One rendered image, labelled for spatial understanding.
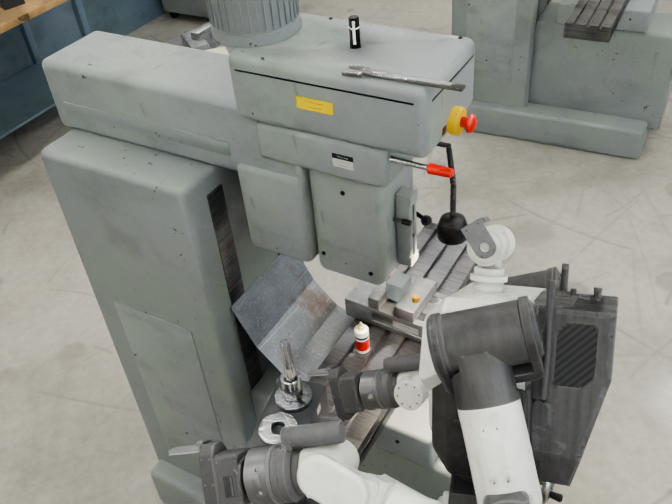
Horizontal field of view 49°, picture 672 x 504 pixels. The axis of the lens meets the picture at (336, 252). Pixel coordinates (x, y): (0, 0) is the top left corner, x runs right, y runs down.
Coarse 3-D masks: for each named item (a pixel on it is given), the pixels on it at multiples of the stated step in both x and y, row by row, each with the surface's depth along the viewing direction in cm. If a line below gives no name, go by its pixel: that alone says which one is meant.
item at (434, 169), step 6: (396, 162) 154; (402, 162) 153; (408, 162) 153; (414, 162) 152; (420, 168) 152; (426, 168) 150; (432, 168) 150; (438, 168) 149; (444, 168) 149; (450, 168) 149; (432, 174) 151; (438, 174) 150; (444, 174) 149; (450, 174) 148
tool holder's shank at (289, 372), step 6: (282, 342) 166; (288, 342) 166; (282, 348) 165; (288, 348) 166; (282, 354) 167; (288, 354) 167; (282, 360) 168; (288, 360) 168; (288, 366) 169; (288, 372) 170; (294, 372) 171; (288, 378) 171
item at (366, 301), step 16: (368, 288) 223; (384, 288) 217; (352, 304) 220; (368, 304) 218; (384, 304) 217; (432, 304) 216; (368, 320) 221; (384, 320) 217; (400, 320) 213; (416, 320) 211; (416, 336) 213
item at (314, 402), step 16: (304, 384) 179; (320, 384) 181; (272, 400) 178; (304, 400) 175; (320, 400) 178; (272, 416) 172; (288, 416) 172; (304, 416) 173; (256, 432) 171; (272, 432) 171; (304, 496) 177
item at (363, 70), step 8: (352, 64) 146; (344, 72) 144; (352, 72) 143; (360, 72) 143; (368, 72) 143; (376, 72) 143; (384, 72) 142; (392, 80) 141; (400, 80) 140; (408, 80) 139; (416, 80) 139; (424, 80) 138; (432, 80) 138; (440, 88) 137; (448, 88) 136; (456, 88) 135; (464, 88) 136
